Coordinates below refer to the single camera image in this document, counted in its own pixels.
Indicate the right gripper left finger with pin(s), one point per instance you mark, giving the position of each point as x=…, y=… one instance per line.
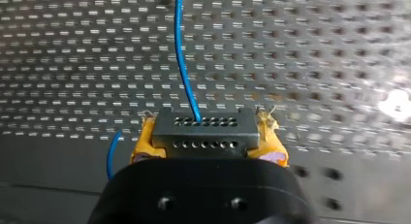
x=144, y=146

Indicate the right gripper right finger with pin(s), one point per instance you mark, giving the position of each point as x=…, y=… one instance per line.
x=269, y=143

